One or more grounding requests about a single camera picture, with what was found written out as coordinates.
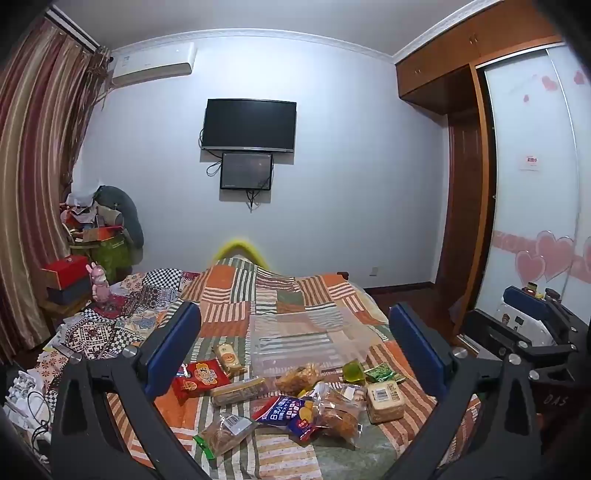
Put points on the small black wall monitor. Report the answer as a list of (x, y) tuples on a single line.
[(247, 170)]

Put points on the wooden wardrobe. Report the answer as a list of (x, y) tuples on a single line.
[(466, 184)]

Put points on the grey garment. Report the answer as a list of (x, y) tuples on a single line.
[(124, 207)]

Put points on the green patterned snack packet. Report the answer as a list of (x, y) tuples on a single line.
[(383, 374)]

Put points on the pink plush toy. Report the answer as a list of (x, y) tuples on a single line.
[(99, 281)]

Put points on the clear plastic box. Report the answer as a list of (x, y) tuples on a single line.
[(300, 341)]

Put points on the white heart-print sliding door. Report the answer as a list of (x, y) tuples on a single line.
[(531, 207)]

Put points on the green jelly packet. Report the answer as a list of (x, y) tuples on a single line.
[(353, 371)]

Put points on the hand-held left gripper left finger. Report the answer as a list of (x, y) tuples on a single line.
[(171, 350)]

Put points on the white yellow snack mix bag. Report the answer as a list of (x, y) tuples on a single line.
[(298, 379)]

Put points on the checkered patchwork blanket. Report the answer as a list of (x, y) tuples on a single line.
[(115, 318)]

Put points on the red box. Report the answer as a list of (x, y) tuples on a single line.
[(64, 270)]

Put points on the white air conditioner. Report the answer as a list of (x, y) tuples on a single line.
[(152, 64)]

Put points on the brown cake packet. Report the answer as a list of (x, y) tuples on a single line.
[(226, 434)]

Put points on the yellow foam tube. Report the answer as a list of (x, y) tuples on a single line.
[(240, 247)]

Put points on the clear bag of brown bread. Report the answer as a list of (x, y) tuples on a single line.
[(339, 415)]

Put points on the red snack bag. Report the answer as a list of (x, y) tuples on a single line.
[(201, 378)]

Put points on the long clear cracker packet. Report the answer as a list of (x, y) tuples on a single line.
[(238, 391)]

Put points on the green patterned box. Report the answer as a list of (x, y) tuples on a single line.
[(108, 256)]

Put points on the small golden bread packet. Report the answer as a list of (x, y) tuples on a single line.
[(228, 357)]

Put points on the dark flat box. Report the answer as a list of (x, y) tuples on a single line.
[(71, 293)]

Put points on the pile of clothes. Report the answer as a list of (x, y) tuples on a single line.
[(81, 212)]

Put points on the large black wall television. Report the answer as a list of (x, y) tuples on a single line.
[(249, 124)]

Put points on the beige bread package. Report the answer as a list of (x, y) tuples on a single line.
[(385, 404)]

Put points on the green clip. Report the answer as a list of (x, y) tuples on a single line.
[(205, 450)]

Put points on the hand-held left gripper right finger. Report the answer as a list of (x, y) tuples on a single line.
[(415, 355)]

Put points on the blue snack bag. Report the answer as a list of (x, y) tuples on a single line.
[(284, 417)]

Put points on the red white door sticker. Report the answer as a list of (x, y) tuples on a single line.
[(530, 161)]

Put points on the striped brown curtain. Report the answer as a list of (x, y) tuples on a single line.
[(37, 161)]

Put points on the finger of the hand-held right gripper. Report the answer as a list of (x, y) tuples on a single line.
[(489, 330), (531, 304)]

